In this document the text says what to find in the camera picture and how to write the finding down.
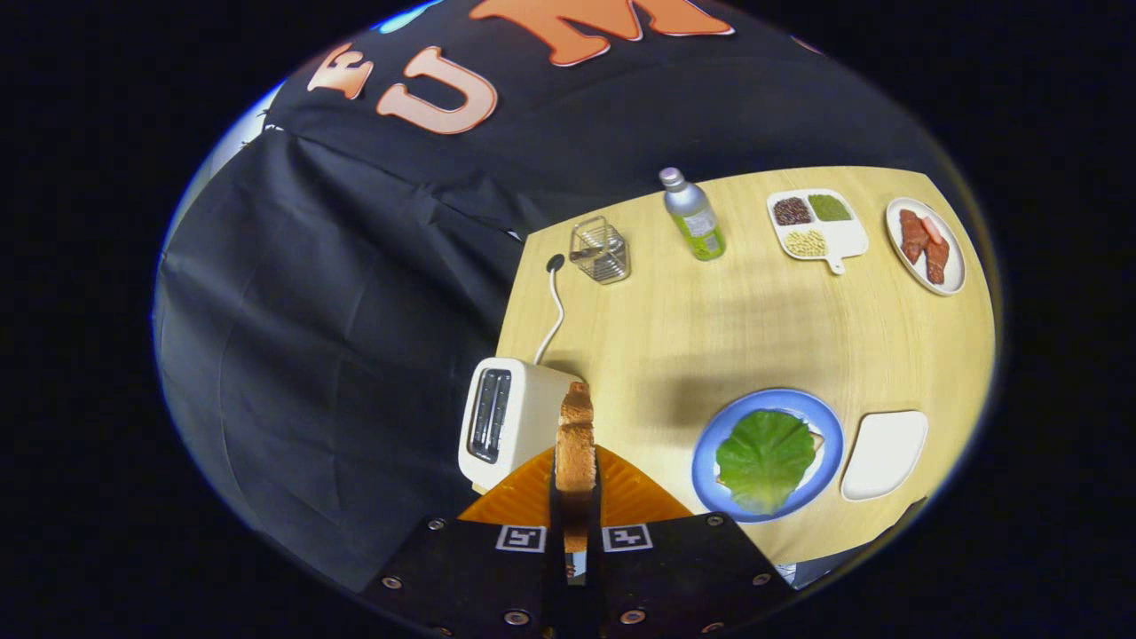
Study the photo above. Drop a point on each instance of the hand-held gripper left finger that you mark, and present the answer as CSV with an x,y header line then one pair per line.
x,y
556,519

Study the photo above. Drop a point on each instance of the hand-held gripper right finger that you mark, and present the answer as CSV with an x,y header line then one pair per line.
x,y
595,510

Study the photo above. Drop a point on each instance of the toasted brown bread slice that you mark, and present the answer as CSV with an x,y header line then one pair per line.
x,y
575,461

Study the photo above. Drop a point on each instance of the green lettuce leaf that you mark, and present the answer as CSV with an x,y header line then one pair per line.
x,y
763,461

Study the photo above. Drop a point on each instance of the white toaster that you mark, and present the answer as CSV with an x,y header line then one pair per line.
x,y
532,408

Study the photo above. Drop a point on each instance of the blue round plate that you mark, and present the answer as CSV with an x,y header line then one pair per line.
x,y
706,453

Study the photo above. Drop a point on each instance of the white bread slice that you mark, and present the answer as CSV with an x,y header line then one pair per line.
x,y
816,441

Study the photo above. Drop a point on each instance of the small tongs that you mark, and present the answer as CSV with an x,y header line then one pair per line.
x,y
590,254

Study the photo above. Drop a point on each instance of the white square plate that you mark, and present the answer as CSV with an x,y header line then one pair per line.
x,y
887,453

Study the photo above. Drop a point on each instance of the metal bottle with green label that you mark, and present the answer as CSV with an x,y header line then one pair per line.
x,y
697,226

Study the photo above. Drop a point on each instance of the pile of pale beans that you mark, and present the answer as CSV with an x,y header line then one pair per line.
x,y
805,243

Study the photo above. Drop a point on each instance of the pile of dark red beans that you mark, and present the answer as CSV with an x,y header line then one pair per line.
x,y
792,211

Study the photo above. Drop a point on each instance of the white divided dish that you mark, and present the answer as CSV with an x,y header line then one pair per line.
x,y
848,238

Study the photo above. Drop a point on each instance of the pile of green beans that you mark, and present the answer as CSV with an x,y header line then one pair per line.
x,y
829,207

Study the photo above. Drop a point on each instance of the brown meat slice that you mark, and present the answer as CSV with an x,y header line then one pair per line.
x,y
912,235
936,260

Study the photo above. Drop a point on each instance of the white oval plate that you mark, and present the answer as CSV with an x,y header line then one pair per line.
x,y
956,266

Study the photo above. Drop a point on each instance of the pink sausage slice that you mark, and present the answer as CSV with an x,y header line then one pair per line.
x,y
932,229

